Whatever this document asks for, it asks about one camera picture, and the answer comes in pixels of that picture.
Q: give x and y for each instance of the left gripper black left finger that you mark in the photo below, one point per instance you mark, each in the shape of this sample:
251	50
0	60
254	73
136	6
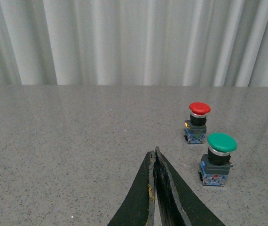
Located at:
138	208

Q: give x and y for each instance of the white pleated curtain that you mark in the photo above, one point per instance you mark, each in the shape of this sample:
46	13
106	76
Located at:
134	42

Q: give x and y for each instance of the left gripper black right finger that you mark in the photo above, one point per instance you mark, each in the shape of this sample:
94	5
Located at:
178	204

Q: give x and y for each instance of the red mushroom push button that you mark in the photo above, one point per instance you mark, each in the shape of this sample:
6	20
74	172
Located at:
195	128

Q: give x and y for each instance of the green mushroom push button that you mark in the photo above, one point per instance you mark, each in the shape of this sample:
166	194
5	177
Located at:
215	166

